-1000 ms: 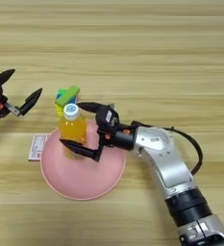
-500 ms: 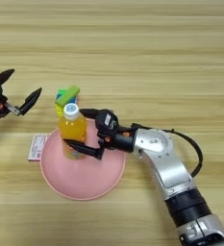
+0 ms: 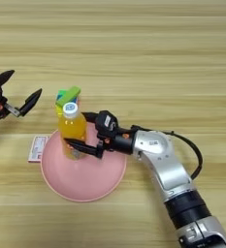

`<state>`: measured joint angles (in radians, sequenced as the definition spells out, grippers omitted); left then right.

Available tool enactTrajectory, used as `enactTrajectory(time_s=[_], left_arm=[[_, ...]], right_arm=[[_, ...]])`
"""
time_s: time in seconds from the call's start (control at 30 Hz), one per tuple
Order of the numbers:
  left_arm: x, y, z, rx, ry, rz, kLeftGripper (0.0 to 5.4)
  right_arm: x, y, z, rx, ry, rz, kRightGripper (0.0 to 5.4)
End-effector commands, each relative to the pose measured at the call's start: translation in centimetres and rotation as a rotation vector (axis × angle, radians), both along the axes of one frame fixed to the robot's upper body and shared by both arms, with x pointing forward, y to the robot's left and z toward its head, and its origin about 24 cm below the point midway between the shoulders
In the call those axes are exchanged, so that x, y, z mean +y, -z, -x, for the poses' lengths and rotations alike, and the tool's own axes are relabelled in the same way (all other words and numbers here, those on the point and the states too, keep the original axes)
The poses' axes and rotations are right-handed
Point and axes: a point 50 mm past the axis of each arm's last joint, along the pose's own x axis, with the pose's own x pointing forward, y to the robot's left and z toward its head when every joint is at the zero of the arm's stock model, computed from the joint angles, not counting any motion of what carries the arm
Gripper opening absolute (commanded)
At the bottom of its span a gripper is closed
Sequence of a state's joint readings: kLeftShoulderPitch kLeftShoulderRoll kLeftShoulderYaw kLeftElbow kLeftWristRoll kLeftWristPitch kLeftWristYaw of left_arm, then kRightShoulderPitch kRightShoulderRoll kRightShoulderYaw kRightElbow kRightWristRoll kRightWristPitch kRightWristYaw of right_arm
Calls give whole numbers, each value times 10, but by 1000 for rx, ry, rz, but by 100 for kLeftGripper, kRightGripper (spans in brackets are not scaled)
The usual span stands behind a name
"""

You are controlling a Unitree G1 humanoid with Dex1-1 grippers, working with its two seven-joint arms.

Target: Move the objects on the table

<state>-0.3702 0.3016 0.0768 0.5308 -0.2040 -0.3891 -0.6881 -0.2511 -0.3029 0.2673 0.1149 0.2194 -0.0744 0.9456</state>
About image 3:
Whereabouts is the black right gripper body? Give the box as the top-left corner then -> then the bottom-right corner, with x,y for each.
96,127 -> 136,156

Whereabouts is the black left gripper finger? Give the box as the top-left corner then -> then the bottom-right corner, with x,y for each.
18,88 -> 44,117
0,69 -> 16,87

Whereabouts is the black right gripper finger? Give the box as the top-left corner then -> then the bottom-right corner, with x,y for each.
81,111 -> 100,124
63,138 -> 106,160

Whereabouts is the orange juice bottle white cap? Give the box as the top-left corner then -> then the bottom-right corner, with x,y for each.
57,102 -> 88,161

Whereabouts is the green rectangular block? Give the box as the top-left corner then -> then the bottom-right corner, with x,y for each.
55,85 -> 82,108

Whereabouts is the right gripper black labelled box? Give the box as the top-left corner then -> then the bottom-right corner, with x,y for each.
94,109 -> 119,140

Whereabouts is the pink round plate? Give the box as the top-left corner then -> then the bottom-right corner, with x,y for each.
40,120 -> 128,203

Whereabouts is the pink white card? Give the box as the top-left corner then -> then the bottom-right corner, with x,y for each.
27,135 -> 49,164

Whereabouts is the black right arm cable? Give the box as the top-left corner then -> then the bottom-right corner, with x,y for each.
130,125 -> 204,180

